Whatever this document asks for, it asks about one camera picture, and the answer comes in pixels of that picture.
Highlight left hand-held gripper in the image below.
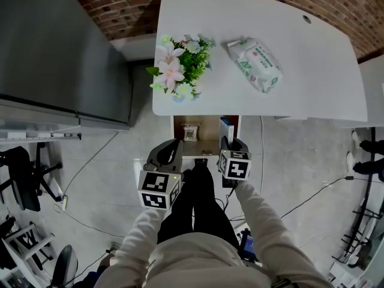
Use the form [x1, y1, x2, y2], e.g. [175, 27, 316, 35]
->
[137, 138, 185, 211]

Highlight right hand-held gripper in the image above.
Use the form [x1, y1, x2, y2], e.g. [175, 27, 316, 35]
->
[217, 136, 252, 189]

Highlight person's left forearm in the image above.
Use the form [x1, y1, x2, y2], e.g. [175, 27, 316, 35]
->
[108, 205, 169, 281]

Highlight person's right forearm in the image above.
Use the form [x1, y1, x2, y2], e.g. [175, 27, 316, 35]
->
[233, 179, 319, 281]

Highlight blue and white box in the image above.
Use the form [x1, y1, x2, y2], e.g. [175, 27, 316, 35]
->
[218, 116, 235, 146]

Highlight small patterned packet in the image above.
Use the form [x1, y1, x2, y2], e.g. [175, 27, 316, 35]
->
[182, 124, 201, 142]

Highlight person's black trousers legs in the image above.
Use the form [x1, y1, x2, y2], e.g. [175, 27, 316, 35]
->
[156, 158, 241, 249]

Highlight white wet wipes pack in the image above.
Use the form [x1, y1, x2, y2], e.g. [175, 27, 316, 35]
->
[226, 35, 284, 94]

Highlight person's cream sweater torso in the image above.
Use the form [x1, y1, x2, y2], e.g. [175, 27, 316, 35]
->
[103, 232, 334, 288]

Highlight artificial flower bouquet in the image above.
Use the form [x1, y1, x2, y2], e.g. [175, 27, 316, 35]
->
[146, 33, 217, 103]

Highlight blue electronic device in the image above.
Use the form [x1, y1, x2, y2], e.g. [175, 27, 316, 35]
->
[239, 229, 256, 261]

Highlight grey round stool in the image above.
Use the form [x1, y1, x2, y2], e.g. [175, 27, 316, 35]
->
[50, 244, 79, 288]

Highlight white shelf ledge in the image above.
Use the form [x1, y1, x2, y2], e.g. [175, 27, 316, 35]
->
[0, 119, 82, 145]

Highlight black office chair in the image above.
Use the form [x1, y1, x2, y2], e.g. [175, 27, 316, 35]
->
[0, 142, 64, 212]

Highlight white metal rack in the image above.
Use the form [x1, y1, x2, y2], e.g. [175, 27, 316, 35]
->
[0, 222, 56, 288]

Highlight black metal stand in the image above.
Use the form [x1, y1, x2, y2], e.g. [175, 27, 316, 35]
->
[331, 127, 382, 265]

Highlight grey metal cabinet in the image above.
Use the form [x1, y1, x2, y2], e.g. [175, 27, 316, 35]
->
[0, 0, 133, 132]

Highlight thin white floor cable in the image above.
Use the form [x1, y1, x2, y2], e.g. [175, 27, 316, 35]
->
[52, 131, 126, 239]

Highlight black floor cable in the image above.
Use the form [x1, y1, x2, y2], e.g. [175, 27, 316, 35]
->
[280, 176, 384, 219]

